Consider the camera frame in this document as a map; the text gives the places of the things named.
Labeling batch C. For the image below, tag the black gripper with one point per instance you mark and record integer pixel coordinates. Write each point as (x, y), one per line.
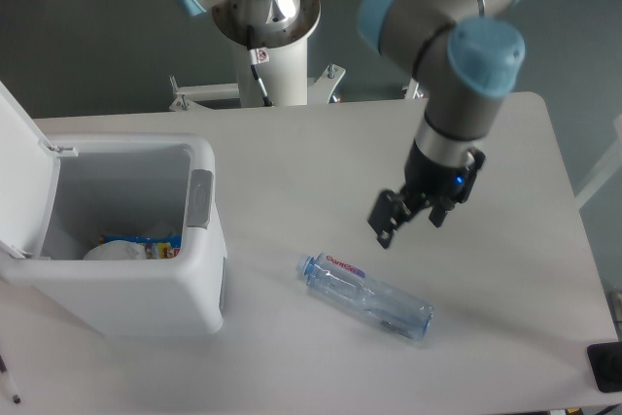
(427, 184)

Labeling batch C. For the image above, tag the clear plastic water bottle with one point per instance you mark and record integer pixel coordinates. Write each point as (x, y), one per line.
(377, 302)

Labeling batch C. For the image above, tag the white paper wrapper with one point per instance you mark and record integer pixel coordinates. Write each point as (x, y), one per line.
(117, 250)

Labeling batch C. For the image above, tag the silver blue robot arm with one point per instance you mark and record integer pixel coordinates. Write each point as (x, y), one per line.
(457, 50)

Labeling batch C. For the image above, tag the white plastic trash can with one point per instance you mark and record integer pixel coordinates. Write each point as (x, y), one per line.
(120, 230)

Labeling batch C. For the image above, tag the white trash can lid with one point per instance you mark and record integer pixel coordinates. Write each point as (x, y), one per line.
(30, 168)

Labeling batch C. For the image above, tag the white furniture at right edge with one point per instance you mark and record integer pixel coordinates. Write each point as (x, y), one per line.
(603, 169)

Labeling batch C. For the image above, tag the black device at table edge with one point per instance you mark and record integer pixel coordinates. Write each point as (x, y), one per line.
(605, 361)

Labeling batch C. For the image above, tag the blue snack wrapper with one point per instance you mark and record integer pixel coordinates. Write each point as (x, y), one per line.
(156, 247)

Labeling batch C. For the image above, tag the black white pen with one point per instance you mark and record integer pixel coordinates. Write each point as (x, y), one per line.
(8, 383)

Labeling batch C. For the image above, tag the white metal base frame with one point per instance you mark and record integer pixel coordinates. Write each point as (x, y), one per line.
(261, 85)

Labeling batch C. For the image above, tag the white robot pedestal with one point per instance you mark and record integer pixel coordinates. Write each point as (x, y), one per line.
(273, 31)

